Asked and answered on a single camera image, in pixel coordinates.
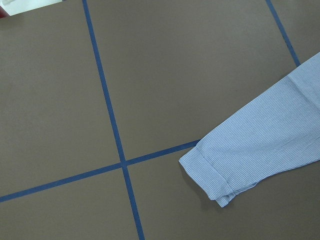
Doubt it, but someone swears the light blue striped shirt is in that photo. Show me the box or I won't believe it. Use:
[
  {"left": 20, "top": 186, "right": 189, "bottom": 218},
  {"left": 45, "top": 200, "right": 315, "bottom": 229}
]
[{"left": 179, "top": 54, "right": 320, "bottom": 207}]

